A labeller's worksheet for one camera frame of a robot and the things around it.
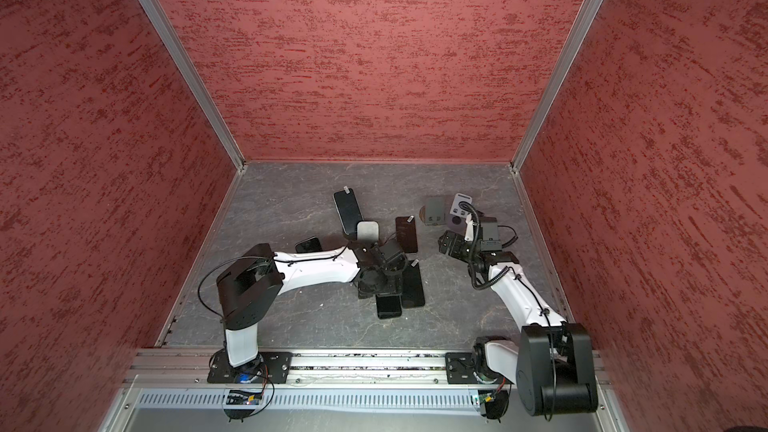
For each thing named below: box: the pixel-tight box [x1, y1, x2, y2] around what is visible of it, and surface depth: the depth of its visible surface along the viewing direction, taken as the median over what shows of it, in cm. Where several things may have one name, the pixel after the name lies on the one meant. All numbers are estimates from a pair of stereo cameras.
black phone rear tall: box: [333, 188, 364, 236], surface depth 97 cm
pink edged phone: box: [395, 216, 418, 253], surface depth 102 cm
